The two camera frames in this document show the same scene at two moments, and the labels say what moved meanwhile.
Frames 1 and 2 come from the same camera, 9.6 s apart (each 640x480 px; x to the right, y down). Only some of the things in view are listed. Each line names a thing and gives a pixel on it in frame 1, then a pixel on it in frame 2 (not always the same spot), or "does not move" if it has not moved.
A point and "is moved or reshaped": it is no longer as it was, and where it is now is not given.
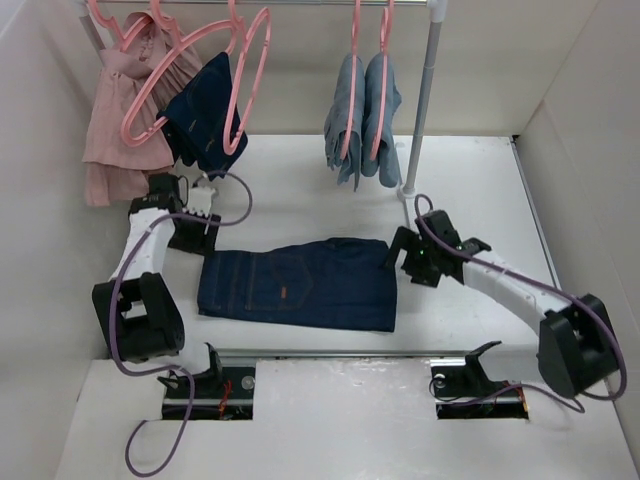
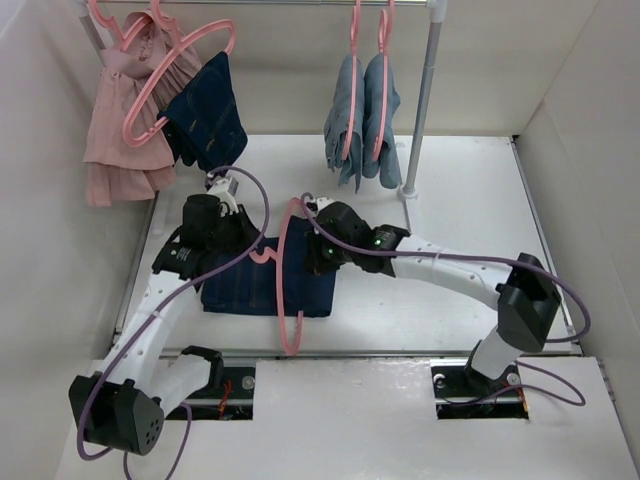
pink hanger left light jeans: (353, 73) does not move
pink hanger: (247, 42) → (280, 254)
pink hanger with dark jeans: (180, 43) does not move
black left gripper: (202, 244) → (247, 229)
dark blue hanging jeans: (202, 121) does not move
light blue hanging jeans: (337, 122) does not move
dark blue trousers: (334, 282) is moved or reshaped
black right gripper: (406, 239) → (314, 262)
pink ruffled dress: (126, 141) does not move
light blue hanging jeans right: (381, 102) does not move
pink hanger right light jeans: (385, 37) does not move
